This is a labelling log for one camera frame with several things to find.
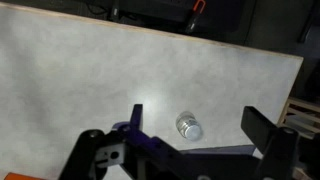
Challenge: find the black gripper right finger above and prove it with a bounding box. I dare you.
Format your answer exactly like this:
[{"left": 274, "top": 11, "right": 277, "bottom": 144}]
[{"left": 240, "top": 105, "right": 300, "bottom": 180}]

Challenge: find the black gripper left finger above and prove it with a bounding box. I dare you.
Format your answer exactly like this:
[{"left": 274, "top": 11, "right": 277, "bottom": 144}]
[{"left": 58, "top": 103, "right": 208, "bottom": 180}]

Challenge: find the slatted wooden chair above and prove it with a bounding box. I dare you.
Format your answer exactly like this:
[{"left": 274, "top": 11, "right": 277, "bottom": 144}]
[{"left": 277, "top": 96, "right": 320, "bottom": 141}]

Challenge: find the black equipment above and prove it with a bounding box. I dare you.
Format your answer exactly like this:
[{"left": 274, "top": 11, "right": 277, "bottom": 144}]
[{"left": 109, "top": 0, "right": 242, "bottom": 34}]

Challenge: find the orange and black clamp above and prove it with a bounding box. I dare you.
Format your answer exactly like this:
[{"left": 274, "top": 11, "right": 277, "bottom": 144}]
[{"left": 184, "top": 0, "right": 207, "bottom": 34}]

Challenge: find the orange box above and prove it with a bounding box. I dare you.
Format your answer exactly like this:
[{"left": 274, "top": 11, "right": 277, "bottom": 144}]
[{"left": 3, "top": 172, "right": 46, "bottom": 180}]

